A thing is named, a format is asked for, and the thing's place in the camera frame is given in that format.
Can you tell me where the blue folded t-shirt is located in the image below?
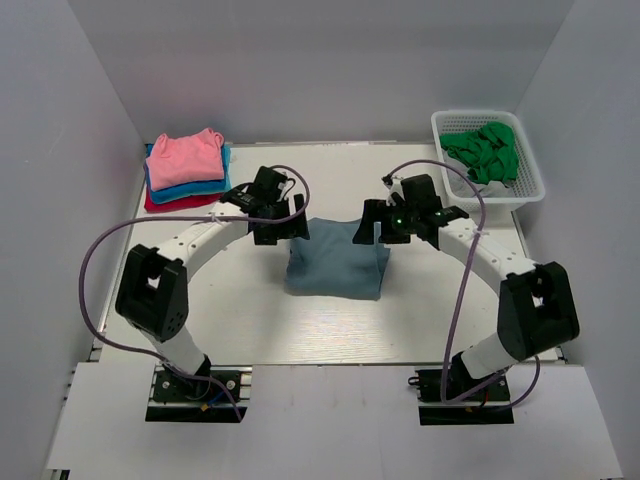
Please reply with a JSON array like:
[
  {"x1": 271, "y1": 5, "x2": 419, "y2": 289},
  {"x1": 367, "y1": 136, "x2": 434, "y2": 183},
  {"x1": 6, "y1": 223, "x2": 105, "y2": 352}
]
[{"x1": 144, "y1": 144, "x2": 231, "y2": 205}]

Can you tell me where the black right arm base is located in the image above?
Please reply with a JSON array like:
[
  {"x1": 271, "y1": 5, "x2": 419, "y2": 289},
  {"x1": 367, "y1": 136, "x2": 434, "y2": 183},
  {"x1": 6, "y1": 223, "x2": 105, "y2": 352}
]
[{"x1": 407, "y1": 366, "x2": 515, "y2": 427}]

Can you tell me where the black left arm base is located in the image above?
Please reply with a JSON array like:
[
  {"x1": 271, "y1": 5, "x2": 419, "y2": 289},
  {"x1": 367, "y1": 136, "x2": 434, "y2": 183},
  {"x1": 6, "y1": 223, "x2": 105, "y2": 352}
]
[{"x1": 145, "y1": 366, "x2": 252, "y2": 424}]

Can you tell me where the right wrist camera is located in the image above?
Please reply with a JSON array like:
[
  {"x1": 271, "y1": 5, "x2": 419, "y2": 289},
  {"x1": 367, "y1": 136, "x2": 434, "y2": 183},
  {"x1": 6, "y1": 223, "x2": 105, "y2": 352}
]
[{"x1": 382, "y1": 174, "x2": 469, "y2": 227}]

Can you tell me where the red folded t-shirt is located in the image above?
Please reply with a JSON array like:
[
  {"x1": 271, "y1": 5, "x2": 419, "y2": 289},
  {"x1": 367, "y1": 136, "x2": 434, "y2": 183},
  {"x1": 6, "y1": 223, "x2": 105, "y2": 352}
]
[{"x1": 144, "y1": 185, "x2": 223, "y2": 213}]

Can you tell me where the pink folded t-shirt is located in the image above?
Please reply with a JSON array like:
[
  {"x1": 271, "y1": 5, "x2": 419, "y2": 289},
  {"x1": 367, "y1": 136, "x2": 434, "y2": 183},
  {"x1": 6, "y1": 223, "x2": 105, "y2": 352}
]
[{"x1": 146, "y1": 128, "x2": 225, "y2": 191}]

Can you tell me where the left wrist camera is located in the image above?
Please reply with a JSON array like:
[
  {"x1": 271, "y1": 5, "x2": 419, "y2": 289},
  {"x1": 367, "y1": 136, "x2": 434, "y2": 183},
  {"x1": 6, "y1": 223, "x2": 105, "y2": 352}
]
[{"x1": 220, "y1": 166, "x2": 288, "y2": 215}]

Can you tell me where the green t-shirt in basket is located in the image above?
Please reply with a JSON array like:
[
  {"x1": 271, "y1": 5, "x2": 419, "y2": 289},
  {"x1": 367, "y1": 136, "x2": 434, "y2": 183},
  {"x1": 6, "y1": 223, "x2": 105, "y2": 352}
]
[{"x1": 439, "y1": 122, "x2": 519, "y2": 185}]

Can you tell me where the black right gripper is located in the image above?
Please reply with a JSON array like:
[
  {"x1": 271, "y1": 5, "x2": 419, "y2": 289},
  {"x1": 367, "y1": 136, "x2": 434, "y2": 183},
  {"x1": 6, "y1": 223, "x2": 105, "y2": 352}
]
[{"x1": 353, "y1": 199, "x2": 419, "y2": 245}]

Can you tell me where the grey-blue t-shirt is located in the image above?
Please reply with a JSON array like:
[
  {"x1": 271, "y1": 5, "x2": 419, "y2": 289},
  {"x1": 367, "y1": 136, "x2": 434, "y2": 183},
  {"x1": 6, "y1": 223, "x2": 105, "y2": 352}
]
[{"x1": 285, "y1": 218, "x2": 391, "y2": 301}]

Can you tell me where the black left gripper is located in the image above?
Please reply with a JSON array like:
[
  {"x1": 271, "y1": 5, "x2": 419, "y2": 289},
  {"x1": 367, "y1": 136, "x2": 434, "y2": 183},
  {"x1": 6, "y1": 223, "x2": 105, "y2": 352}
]
[{"x1": 253, "y1": 193, "x2": 308, "y2": 245}]

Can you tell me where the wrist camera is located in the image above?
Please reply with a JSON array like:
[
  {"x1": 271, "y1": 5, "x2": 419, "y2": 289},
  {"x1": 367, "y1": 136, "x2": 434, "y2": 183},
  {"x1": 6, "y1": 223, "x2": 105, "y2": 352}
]
[
  {"x1": 220, "y1": 166, "x2": 288, "y2": 215},
  {"x1": 382, "y1": 174, "x2": 469, "y2": 227}
]

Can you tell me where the grey t-shirt in basket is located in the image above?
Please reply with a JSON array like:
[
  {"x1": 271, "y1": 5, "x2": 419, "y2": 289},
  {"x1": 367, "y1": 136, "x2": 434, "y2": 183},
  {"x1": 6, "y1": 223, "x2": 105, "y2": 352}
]
[{"x1": 446, "y1": 159, "x2": 513, "y2": 201}]

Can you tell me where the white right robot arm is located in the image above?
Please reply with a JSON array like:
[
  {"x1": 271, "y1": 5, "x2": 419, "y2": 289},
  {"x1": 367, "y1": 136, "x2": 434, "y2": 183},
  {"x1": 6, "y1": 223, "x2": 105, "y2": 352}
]
[{"x1": 353, "y1": 199, "x2": 580, "y2": 399}]

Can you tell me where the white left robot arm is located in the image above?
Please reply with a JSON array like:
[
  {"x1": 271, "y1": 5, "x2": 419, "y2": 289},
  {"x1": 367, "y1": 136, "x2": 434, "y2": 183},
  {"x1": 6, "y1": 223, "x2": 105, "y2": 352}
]
[{"x1": 115, "y1": 194, "x2": 309, "y2": 399}]

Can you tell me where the white plastic laundry basket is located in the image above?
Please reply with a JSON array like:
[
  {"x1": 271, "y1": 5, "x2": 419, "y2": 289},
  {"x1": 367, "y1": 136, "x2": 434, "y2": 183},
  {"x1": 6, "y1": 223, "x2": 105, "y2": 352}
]
[{"x1": 431, "y1": 110, "x2": 545, "y2": 211}]

